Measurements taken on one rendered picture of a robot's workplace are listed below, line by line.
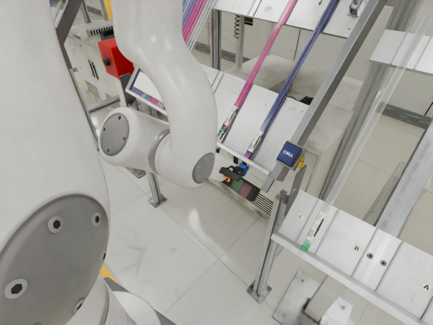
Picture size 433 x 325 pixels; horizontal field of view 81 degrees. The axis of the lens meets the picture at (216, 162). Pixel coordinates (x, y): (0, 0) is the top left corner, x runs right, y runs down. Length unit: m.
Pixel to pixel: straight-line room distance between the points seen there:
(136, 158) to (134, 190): 1.30
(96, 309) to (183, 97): 0.24
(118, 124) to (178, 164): 0.10
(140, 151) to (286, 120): 0.43
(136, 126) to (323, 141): 0.76
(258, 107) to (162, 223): 0.93
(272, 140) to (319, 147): 0.31
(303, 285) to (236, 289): 0.30
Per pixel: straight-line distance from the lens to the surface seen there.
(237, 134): 0.74
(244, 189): 0.71
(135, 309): 0.52
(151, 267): 1.34
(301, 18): 0.81
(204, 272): 1.30
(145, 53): 0.34
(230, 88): 0.80
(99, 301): 0.31
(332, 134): 1.05
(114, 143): 0.37
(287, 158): 0.62
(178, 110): 0.31
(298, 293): 1.30
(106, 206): 0.17
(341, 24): 0.77
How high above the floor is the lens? 1.18
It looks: 42 degrees down
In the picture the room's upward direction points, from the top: straight up
